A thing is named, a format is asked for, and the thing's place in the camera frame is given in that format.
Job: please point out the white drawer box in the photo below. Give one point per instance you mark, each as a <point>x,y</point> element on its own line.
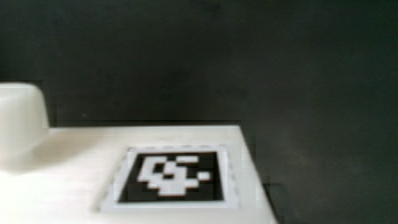
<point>121,175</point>

